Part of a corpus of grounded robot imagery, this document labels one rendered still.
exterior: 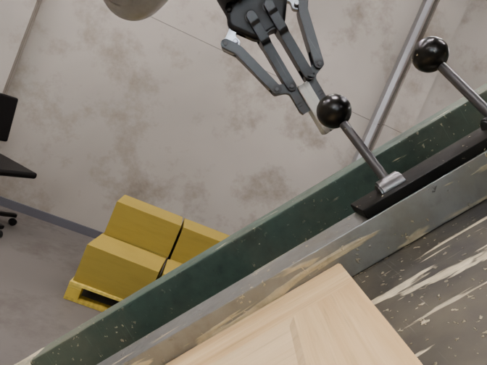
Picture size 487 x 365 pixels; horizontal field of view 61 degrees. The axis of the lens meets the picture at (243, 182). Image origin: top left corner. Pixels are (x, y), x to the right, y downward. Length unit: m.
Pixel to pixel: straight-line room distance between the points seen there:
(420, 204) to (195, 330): 0.24
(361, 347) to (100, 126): 3.96
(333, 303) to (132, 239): 2.91
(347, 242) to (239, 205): 3.83
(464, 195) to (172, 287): 0.43
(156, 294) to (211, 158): 3.49
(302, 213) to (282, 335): 0.32
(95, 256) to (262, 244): 2.35
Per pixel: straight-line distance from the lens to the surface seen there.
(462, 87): 0.49
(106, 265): 2.92
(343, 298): 0.33
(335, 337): 0.29
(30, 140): 4.31
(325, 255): 0.40
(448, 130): 0.69
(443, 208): 0.43
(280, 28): 0.55
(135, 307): 0.69
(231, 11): 0.56
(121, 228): 3.19
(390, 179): 0.43
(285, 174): 4.27
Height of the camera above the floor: 1.35
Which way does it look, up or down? 4 degrees down
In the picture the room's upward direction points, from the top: 23 degrees clockwise
